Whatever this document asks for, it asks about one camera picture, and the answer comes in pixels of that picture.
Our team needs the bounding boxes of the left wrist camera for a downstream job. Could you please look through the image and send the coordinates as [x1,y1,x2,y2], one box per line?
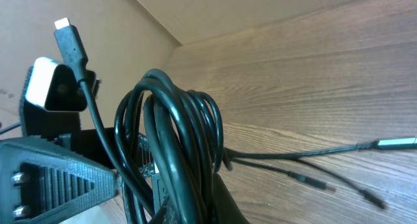
[19,57,87,139]

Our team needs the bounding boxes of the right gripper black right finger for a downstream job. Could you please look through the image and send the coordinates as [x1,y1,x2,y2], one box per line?
[148,173,250,224]

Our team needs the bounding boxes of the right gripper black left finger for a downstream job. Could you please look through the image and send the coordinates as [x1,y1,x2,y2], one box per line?
[1,137,118,223]

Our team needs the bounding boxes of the black usb cable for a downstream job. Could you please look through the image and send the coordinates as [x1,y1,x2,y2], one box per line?
[53,18,417,224]

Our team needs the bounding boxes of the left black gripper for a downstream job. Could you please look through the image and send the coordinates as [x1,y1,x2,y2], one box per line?
[55,128,154,178]

